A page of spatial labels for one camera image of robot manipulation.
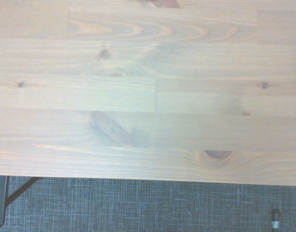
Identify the black plug with white tag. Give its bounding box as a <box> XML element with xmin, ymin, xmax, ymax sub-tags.
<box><xmin>270</xmin><ymin>208</ymin><xmax>282</xmax><ymax>232</ymax></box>

